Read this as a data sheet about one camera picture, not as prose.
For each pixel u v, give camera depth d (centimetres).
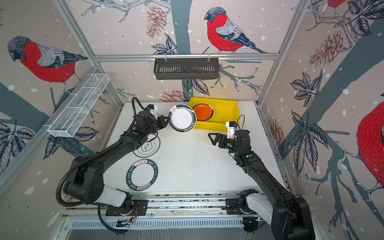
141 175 87
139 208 73
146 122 68
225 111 122
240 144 62
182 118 90
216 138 71
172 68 107
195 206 75
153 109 79
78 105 79
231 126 73
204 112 113
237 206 73
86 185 43
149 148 95
